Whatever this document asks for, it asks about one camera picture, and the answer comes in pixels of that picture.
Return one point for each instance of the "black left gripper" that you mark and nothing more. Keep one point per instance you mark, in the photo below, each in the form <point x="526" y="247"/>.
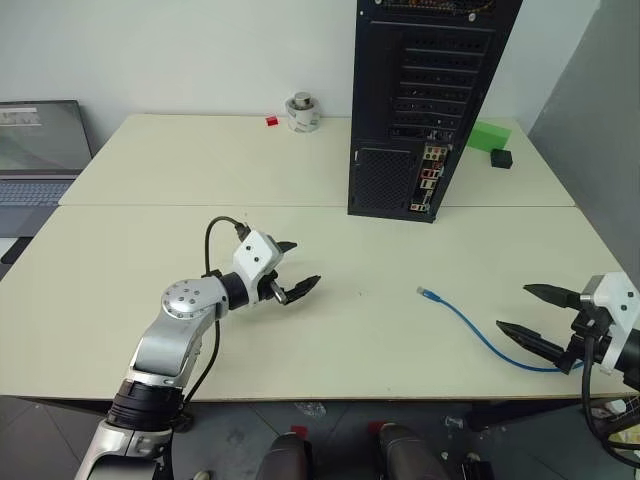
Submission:
<point x="280" y="292"/>

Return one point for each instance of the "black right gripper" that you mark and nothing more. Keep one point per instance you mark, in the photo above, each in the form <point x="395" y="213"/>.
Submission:
<point x="582" y="330"/>

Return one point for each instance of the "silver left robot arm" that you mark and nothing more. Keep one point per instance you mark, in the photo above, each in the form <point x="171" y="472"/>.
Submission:
<point x="170" y="350"/>

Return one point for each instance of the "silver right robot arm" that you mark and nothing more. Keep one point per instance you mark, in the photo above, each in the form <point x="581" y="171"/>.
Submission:
<point x="632" y="350"/>

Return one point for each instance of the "white tape roll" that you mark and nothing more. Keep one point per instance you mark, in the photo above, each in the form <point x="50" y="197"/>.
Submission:
<point x="302" y="120"/>

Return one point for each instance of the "small red block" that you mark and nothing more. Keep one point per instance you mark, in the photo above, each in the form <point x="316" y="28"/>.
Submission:
<point x="271" y="121"/>

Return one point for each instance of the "small black box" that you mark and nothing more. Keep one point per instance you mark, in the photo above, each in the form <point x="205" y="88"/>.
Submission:
<point x="501" y="158"/>

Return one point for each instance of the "silver metal weight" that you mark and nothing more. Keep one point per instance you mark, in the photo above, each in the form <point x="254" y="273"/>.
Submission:
<point x="303" y="100"/>

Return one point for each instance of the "green foam block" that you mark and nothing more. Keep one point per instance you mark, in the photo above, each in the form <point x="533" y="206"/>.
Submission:
<point x="490" y="135"/>

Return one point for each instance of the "dark rounded shape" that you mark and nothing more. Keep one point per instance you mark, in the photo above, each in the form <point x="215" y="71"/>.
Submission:
<point x="407" y="452"/>
<point x="287" y="457"/>

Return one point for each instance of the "grey partition panel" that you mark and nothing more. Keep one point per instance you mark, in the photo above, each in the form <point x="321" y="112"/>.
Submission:
<point x="590" y="125"/>

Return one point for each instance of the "black computer tower case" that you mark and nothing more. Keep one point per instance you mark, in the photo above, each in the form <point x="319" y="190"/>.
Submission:
<point x="415" y="100"/>

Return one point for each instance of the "grey laptop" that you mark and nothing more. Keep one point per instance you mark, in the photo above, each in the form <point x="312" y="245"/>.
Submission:
<point x="35" y="150"/>

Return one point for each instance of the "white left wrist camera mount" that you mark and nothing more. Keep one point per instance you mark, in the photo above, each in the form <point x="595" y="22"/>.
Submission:
<point x="252" y="257"/>

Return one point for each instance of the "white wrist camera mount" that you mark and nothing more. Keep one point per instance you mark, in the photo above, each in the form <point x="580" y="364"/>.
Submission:
<point x="617" y="300"/>
<point x="252" y="257"/>

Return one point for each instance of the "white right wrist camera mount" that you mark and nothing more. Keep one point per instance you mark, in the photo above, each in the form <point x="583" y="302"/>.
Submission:
<point x="617" y="300"/>

